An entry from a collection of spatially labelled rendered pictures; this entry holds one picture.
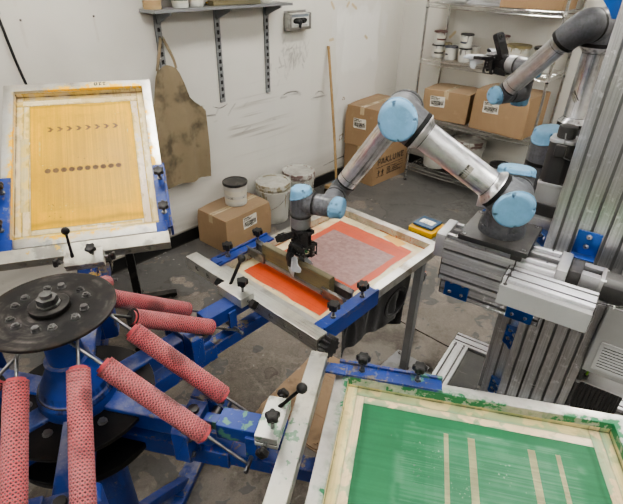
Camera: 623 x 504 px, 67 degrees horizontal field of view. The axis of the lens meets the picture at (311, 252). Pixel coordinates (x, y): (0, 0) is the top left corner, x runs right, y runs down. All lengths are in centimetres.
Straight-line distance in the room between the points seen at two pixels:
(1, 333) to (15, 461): 28
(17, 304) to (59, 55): 219
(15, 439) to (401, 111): 120
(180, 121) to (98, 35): 75
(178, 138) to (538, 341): 274
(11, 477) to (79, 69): 260
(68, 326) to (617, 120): 158
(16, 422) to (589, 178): 167
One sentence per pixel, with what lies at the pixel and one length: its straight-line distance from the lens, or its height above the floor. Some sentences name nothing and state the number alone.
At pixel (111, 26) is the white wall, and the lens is 343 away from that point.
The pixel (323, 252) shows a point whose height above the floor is 96.
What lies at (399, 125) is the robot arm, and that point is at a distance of 140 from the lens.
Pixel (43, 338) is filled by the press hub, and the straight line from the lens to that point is 121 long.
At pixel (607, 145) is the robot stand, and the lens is 173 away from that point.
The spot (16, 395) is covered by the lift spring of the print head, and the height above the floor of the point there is 124.
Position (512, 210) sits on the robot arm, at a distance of 147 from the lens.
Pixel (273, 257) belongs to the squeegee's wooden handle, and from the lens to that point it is 187.
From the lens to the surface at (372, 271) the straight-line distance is 193.
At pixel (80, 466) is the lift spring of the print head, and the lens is 113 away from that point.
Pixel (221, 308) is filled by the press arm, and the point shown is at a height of 104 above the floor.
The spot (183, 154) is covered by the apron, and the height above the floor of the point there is 77.
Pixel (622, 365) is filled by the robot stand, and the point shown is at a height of 85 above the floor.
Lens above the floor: 202
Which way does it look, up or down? 32 degrees down
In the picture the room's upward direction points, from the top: 1 degrees clockwise
